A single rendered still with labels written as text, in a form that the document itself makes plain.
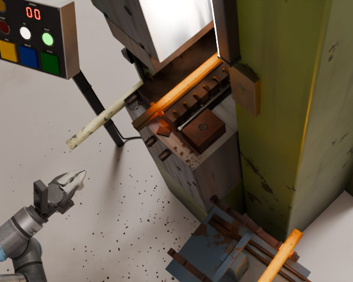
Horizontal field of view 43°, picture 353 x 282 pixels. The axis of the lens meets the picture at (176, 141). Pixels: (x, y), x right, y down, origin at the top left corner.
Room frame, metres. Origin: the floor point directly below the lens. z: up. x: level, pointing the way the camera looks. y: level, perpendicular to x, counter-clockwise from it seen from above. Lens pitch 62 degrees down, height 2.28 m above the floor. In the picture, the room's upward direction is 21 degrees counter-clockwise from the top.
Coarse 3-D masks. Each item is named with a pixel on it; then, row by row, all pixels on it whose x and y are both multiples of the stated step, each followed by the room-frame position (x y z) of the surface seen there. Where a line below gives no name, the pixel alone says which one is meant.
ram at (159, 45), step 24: (96, 0) 0.94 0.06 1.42; (120, 0) 0.80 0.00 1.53; (144, 0) 0.72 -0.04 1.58; (168, 0) 0.74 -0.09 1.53; (192, 0) 0.76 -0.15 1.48; (120, 24) 0.85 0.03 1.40; (144, 24) 0.72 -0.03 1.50; (168, 24) 0.73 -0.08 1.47; (192, 24) 0.76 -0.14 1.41; (168, 48) 0.73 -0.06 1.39
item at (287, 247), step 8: (296, 232) 0.29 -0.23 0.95; (288, 240) 0.28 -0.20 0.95; (296, 240) 0.27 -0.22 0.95; (280, 248) 0.26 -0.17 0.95; (288, 248) 0.26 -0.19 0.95; (280, 256) 0.24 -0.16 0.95; (272, 264) 0.23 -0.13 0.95; (280, 264) 0.22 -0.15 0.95; (264, 272) 0.22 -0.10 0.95; (272, 272) 0.21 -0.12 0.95; (264, 280) 0.20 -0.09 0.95
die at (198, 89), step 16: (192, 48) 1.03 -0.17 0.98; (208, 48) 0.99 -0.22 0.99; (176, 64) 0.98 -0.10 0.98; (192, 64) 0.95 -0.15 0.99; (224, 64) 0.90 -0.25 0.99; (160, 80) 0.94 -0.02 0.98; (176, 80) 0.91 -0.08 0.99; (208, 80) 0.86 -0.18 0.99; (224, 80) 0.85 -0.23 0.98; (144, 96) 0.91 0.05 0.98; (160, 96) 0.87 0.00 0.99; (192, 96) 0.83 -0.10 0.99; (208, 96) 0.82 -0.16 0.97
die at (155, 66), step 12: (108, 24) 0.94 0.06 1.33; (120, 36) 0.89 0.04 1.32; (192, 36) 0.81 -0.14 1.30; (132, 48) 0.84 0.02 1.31; (144, 48) 0.78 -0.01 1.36; (180, 48) 0.80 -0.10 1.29; (144, 60) 0.80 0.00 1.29; (156, 60) 0.76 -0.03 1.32; (168, 60) 0.78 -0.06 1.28; (156, 72) 0.76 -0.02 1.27
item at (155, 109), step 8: (216, 56) 0.93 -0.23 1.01; (208, 64) 0.91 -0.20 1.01; (200, 72) 0.89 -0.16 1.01; (184, 80) 0.89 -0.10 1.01; (192, 80) 0.88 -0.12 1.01; (176, 88) 0.87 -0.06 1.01; (184, 88) 0.86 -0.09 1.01; (168, 96) 0.85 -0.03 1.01; (176, 96) 0.84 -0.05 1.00; (152, 104) 0.84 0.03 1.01; (160, 104) 0.83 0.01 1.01; (168, 104) 0.83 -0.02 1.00; (144, 112) 0.82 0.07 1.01; (152, 112) 0.81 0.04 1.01; (160, 112) 0.80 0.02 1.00; (136, 120) 0.80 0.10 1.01; (144, 120) 0.79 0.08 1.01; (136, 128) 0.78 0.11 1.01
